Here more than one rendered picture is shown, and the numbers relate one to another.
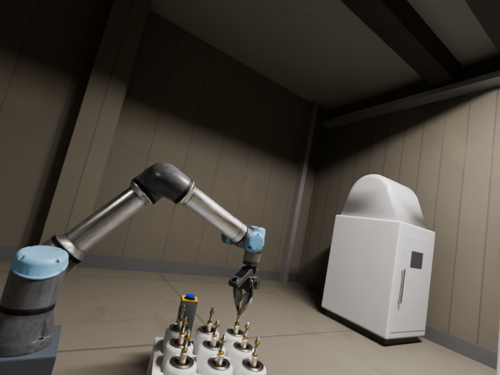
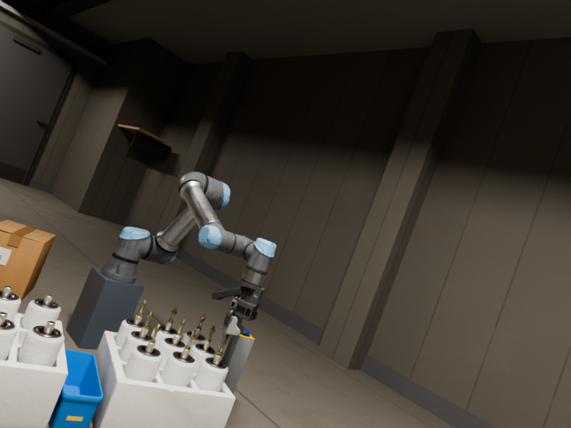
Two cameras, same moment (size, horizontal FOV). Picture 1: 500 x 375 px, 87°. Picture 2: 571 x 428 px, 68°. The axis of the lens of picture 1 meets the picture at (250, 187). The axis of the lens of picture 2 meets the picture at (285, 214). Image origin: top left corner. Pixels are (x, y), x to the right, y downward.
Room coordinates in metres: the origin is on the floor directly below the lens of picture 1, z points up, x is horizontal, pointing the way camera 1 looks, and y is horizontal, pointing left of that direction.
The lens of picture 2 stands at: (0.88, -1.48, 0.74)
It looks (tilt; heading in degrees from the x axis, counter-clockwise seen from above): 3 degrees up; 77
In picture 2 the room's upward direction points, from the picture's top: 21 degrees clockwise
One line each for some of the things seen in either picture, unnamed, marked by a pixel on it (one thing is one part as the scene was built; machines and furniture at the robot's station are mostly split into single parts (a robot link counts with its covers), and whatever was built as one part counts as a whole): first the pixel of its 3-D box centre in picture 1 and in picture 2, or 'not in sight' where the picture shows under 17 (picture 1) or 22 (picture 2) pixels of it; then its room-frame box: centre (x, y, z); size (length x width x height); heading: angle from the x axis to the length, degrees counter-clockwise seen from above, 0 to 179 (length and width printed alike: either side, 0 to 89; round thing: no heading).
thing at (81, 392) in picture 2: not in sight; (73, 390); (0.78, -0.09, 0.06); 0.30 x 0.11 x 0.12; 107
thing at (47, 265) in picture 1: (38, 274); (133, 242); (0.74, 0.51, 0.47); 0.13 x 0.12 x 0.14; 28
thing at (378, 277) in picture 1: (380, 251); not in sight; (2.49, -1.33, 0.70); 0.69 x 0.59 x 1.39; 30
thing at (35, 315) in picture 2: not in sight; (35, 330); (0.59, 0.02, 0.16); 0.10 x 0.10 x 0.18
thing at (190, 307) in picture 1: (181, 333); (228, 371); (1.28, 0.17, 0.16); 0.07 x 0.07 x 0.31; 16
